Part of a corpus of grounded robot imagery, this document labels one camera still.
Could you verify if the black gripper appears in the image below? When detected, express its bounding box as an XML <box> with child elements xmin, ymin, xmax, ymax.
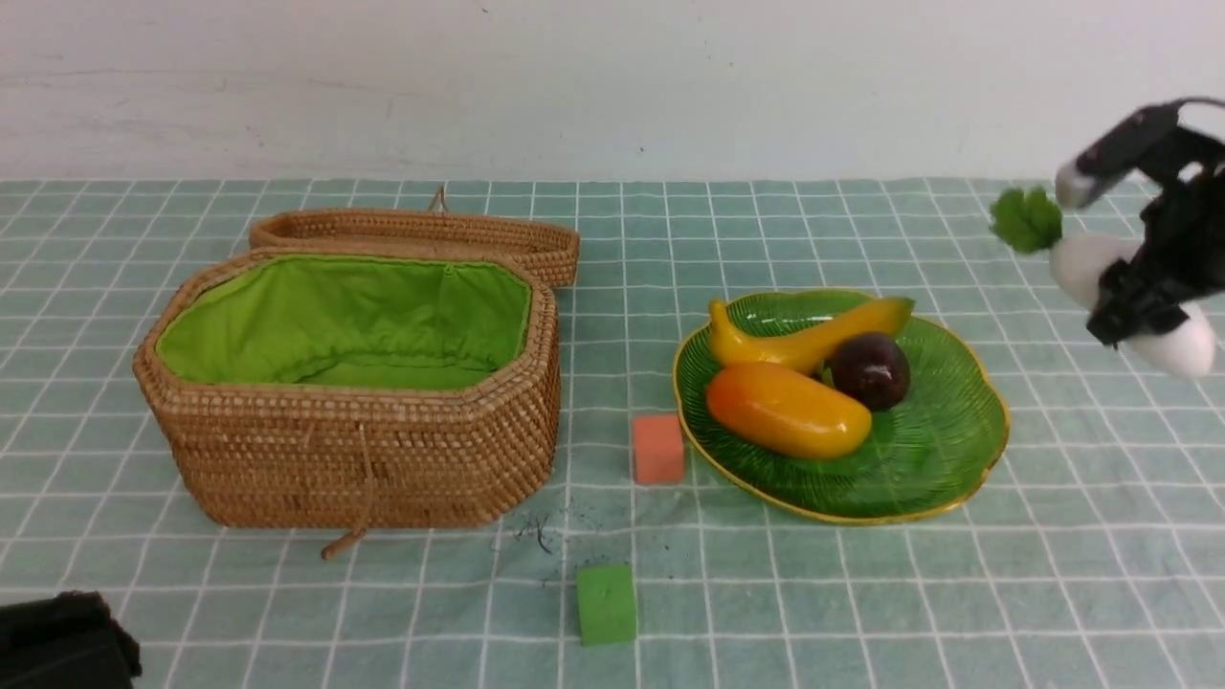
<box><xmin>1087</xmin><ymin>143</ymin><xmax>1223</xmax><ymax>348</ymax></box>

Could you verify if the orange yellow mango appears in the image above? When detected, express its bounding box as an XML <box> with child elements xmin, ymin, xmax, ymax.
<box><xmin>706</xmin><ymin>363</ymin><xmax>873</xmax><ymax>461</ymax></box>

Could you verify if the black object at corner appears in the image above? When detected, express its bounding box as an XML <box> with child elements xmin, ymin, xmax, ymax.
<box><xmin>1</xmin><ymin>591</ymin><xmax>145</xmax><ymax>688</ymax></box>

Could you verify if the green glass leaf plate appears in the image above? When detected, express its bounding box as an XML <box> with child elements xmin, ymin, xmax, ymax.
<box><xmin>673</xmin><ymin>288</ymin><xmax>1011</xmax><ymax>523</ymax></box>

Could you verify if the wicker basket green lining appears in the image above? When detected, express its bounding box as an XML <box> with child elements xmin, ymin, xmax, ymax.
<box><xmin>131</xmin><ymin>246</ymin><xmax>562</xmax><ymax>561</ymax></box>

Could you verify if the wicker basket lid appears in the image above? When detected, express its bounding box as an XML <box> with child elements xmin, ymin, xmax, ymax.
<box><xmin>247</xmin><ymin>188</ymin><xmax>581</xmax><ymax>288</ymax></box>

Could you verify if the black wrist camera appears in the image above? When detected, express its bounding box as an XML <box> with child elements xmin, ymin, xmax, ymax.
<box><xmin>1055</xmin><ymin>101</ymin><xmax>1185</xmax><ymax>211</ymax></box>

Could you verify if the orange foam cube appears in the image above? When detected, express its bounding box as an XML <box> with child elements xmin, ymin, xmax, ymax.
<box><xmin>632</xmin><ymin>414</ymin><xmax>686</xmax><ymax>485</ymax></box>

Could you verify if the green foam cube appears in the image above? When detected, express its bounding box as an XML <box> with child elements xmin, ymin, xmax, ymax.
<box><xmin>576</xmin><ymin>563</ymin><xmax>637</xmax><ymax>647</ymax></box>

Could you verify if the yellow banana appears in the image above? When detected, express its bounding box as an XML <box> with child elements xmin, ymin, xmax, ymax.
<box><xmin>708</xmin><ymin>297</ymin><xmax>915</xmax><ymax>375</ymax></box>

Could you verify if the white radish with leaves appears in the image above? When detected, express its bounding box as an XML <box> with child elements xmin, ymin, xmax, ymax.
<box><xmin>990</xmin><ymin>188</ymin><xmax>1216</xmax><ymax>380</ymax></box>

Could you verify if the checked green tablecloth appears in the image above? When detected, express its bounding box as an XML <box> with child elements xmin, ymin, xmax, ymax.
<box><xmin>1</xmin><ymin>178</ymin><xmax>1223</xmax><ymax>688</ymax></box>

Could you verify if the dark purple mangosteen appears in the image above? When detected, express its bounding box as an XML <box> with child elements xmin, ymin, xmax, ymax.
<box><xmin>826</xmin><ymin>331</ymin><xmax>911</xmax><ymax>411</ymax></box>

